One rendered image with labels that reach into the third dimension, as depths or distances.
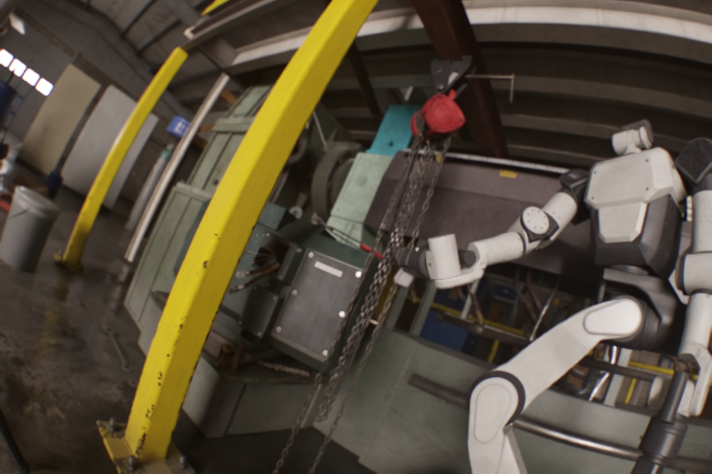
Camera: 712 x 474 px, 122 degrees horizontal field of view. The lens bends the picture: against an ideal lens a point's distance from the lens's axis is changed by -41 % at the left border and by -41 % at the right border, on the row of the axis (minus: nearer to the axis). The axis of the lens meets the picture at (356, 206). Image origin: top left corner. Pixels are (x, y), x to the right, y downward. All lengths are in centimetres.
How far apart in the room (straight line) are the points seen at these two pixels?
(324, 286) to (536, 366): 68
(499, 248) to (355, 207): 114
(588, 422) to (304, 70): 147
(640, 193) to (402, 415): 114
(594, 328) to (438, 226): 96
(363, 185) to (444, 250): 117
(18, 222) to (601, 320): 227
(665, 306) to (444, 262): 55
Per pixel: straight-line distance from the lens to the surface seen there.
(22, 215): 196
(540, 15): 155
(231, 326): 122
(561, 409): 134
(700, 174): 91
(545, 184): 158
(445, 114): 117
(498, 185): 158
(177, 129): 531
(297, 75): 92
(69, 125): 669
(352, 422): 160
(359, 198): 185
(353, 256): 112
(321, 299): 109
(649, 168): 91
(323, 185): 190
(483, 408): 81
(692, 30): 162
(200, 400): 130
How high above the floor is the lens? 70
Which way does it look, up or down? 14 degrees up
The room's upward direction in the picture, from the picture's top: 23 degrees clockwise
